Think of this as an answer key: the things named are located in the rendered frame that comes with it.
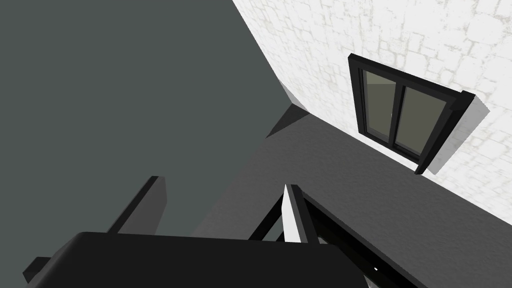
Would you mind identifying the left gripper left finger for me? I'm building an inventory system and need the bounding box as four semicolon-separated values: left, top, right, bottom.
107;175;168;237

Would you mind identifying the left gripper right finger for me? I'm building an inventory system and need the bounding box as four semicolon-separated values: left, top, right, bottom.
281;183;320;245

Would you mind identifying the black framed window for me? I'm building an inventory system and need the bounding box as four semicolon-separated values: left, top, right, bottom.
347;53;477;176

